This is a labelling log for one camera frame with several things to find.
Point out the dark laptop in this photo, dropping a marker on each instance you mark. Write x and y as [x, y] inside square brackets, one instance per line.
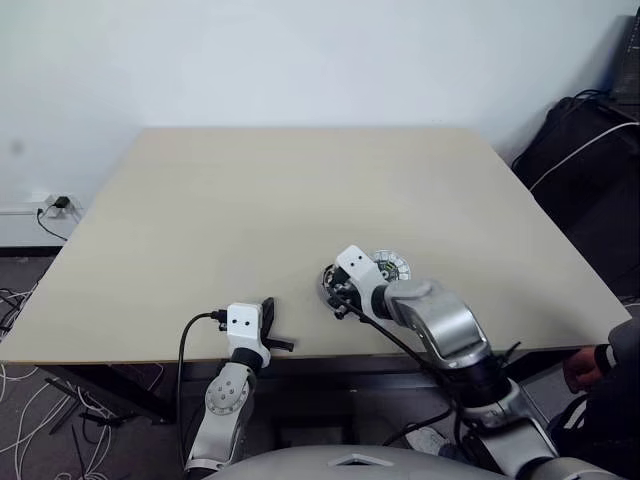
[629, 60]

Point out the person's dark sleeved forearm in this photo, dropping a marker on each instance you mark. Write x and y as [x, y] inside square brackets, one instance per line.
[620, 360]

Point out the wall power socket plug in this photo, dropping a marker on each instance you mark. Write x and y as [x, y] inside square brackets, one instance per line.
[50, 200]

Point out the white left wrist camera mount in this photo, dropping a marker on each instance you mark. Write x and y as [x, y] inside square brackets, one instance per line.
[244, 325]

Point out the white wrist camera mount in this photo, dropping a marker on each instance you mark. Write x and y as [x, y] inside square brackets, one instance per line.
[357, 265]
[244, 325]

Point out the person's bare hand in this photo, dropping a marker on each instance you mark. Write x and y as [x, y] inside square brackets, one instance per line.
[580, 370]

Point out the grey robot torso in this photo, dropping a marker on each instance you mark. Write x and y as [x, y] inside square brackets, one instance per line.
[350, 460]

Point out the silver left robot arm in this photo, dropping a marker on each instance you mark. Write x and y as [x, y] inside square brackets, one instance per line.
[225, 395]

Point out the silver motor housing copper windings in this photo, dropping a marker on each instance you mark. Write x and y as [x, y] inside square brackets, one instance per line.
[321, 290]

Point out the black table frame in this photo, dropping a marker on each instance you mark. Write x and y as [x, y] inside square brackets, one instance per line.
[125, 390]

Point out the black bag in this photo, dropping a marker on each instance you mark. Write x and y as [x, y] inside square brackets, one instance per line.
[580, 175]

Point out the white shoe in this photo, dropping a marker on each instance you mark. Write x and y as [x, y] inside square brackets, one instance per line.
[425, 437]

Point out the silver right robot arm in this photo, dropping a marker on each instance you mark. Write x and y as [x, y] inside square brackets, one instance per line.
[440, 320]

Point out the black plug adapter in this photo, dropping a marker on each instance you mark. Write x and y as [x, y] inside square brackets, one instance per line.
[62, 202]

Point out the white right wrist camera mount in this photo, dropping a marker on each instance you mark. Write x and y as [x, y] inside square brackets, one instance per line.
[357, 265]

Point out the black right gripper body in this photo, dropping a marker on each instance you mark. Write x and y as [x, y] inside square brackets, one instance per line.
[345, 292]

